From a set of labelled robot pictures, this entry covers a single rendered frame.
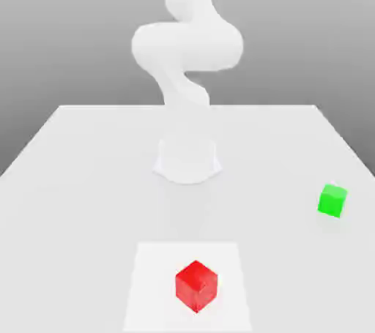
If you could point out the small red cube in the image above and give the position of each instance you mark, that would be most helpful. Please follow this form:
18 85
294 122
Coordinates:
196 286

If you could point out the small green cube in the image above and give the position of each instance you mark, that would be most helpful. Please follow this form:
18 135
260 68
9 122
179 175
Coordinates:
332 200

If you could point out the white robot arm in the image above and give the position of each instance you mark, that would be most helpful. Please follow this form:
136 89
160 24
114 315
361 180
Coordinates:
187 46

